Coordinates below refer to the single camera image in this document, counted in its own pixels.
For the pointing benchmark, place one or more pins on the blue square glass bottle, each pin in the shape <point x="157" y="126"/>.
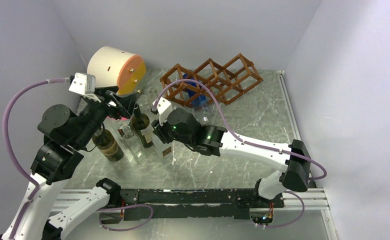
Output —
<point x="199" y="104"/>

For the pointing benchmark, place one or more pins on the dark green wine bottle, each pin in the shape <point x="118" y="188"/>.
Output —
<point x="140" y="123"/>

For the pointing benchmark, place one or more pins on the cream and orange cylinder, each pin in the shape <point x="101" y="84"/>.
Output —
<point x="113" y="67"/>

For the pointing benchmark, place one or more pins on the brown wooden wine rack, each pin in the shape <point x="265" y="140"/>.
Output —
<point x="227" y="81"/>

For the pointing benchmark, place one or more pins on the clear bottle black gold cap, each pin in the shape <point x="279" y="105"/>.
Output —
<point x="163" y="150"/>

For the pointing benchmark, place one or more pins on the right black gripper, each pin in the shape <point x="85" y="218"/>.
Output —
<point x="160" y="130"/>

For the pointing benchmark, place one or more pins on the small clear glass bottle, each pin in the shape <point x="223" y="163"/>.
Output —
<point x="132" y="142"/>

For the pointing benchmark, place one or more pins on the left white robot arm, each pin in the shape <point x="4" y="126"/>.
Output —
<point x="65" y="136"/>

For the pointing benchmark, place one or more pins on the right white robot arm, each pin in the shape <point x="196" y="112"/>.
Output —
<point x="291" y="162"/>

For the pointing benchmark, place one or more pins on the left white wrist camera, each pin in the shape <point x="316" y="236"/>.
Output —
<point x="83" y="84"/>

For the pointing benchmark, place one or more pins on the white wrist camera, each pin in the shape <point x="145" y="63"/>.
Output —
<point x="83" y="84"/>
<point x="163" y="109"/>

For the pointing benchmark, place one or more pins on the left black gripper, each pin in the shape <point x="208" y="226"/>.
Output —
<point x="125" y="103"/>

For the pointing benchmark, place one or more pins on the aluminium frame rail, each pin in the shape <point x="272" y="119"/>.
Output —
<point x="83" y="202"/>

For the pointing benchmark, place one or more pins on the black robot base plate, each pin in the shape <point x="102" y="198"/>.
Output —
<point x="192" y="203"/>

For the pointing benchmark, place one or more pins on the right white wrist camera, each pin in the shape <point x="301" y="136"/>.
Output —
<point x="163" y="109"/>

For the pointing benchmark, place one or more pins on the olive wine bottle gold label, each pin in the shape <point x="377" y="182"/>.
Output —
<point x="107" y="144"/>

